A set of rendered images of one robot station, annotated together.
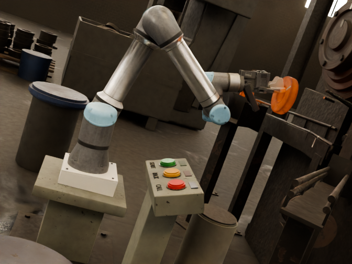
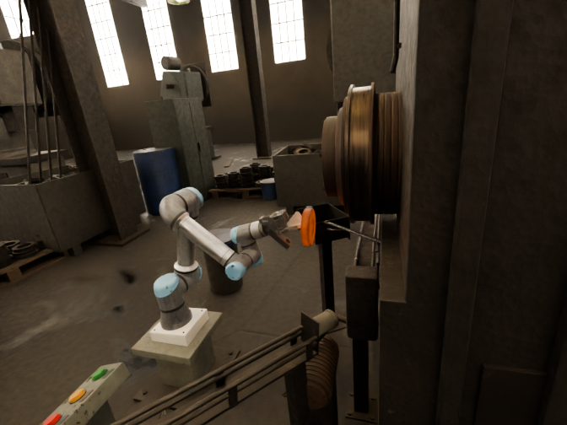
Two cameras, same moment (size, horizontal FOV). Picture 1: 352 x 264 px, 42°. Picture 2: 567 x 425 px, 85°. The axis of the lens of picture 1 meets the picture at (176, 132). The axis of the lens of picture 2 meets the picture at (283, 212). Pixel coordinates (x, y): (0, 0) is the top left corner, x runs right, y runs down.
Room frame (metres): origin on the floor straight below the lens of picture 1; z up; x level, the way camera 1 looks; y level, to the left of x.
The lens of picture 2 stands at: (0.82, -0.90, 1.32)
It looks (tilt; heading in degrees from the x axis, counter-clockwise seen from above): 20 degrees down; 32
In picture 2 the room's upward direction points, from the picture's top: 6 degrees counter-clockwise
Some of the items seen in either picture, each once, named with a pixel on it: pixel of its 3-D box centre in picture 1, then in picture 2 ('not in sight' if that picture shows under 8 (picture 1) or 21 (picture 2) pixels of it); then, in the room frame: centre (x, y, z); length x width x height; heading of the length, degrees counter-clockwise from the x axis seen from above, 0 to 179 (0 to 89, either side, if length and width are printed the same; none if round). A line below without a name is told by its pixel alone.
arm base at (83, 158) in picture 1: (90, 153); (174, 311); (1.60, 0.27, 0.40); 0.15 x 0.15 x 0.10
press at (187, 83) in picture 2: not in sight; (189, 110); (7.20, 5.71, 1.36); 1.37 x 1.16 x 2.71; 93
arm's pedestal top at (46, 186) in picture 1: (81, 184); (180, 332); (1.60, 0.27, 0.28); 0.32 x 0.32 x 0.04; 14
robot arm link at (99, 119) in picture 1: (98, 122); (169, 290); (1.61, 0.28, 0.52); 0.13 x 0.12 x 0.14; 10
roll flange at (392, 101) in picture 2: not in sight; (386, 155); (1.90, -0.67, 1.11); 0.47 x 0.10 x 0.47; 13
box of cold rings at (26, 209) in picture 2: not in sight; (73, 202); (2.57, 3.10, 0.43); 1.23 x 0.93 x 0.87; 11
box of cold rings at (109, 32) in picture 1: (121, 70); (321, 174); (4.41, 0.70, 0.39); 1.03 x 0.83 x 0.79; 107
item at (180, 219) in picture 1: (212, 161); (325, 269); (2.31, -0.23, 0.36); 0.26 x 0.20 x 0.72; 48
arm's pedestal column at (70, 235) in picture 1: (70, 219); (186, 356); (1.60, 0.27, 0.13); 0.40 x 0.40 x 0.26; 14
